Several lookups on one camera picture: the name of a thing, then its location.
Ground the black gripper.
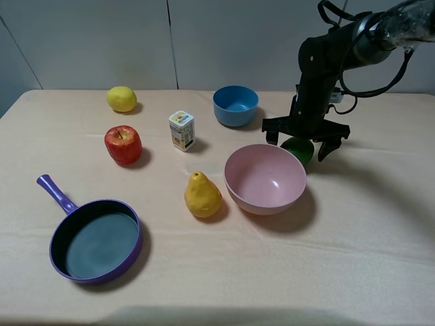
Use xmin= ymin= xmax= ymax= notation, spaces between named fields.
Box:
xmin=262 ymin=76 xmax=350 ymax=162

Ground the green lime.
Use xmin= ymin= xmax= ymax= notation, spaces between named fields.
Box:
xmin=281 ymin=137 xmax=315 ymax=166

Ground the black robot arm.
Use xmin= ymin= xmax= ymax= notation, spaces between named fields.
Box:
xmin=262 ymin=1 xmax=434 ymax=161

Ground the pink bowl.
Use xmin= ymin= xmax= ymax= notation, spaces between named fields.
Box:
xmin=224 ymin=144 xmax=307 ymax=215

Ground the blue bowl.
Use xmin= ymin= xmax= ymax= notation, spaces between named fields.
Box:
xmin=213 ymin=85 xmax=259 ymax=127

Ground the yellow pear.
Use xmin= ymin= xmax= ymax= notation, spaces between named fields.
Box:
xmin=184 ymin=171 xmax=222 ymax=219

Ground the small white carton box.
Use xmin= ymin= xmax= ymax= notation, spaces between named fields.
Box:
xmin=169 ymin=110 xmax=196 ymax=151

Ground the beige tablecloth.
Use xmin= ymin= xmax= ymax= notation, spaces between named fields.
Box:
xmin=1 ymin=90 xmax=434 ymax=325

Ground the red apple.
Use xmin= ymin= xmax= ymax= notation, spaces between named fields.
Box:
xmin=104 ymin=125 xmax=143 ymax=166

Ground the yellow lemon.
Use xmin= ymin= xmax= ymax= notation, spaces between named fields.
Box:
xmin=106 ymin=86 xmax=137 ymax=113

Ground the purple frying pan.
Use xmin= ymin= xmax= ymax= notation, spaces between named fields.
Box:
xmin=37 ymin=175 xmax=143 ymax=285

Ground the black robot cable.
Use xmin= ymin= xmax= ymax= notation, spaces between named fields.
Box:
xmin=317 ymin=0 xmax=416 ymax=115

